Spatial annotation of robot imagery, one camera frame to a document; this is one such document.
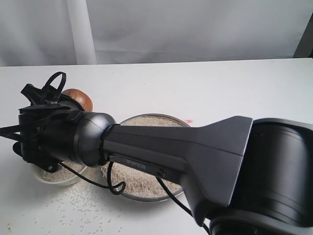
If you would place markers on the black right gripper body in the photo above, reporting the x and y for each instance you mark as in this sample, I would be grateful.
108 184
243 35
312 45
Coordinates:
46 131

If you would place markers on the brown wooden cup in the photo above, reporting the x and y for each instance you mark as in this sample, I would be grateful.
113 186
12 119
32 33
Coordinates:
82 98

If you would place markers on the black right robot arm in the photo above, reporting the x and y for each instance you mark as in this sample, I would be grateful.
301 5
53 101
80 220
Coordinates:
244 175

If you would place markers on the white ceramic bowl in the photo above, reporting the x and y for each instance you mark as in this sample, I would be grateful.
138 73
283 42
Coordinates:
37 175

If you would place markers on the rice in white bowl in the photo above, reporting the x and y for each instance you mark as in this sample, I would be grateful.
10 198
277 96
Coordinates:
62 174

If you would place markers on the spilled rice grains on table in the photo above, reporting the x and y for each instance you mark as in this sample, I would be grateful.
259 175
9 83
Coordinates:
76 210

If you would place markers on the rice in steel tray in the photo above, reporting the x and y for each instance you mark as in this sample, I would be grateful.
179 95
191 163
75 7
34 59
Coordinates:
137 178

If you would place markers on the white backdrop curtain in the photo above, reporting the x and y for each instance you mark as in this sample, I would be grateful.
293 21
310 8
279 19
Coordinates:
90 32

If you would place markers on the round steel tray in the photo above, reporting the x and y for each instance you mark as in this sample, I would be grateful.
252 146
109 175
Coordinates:
146 195

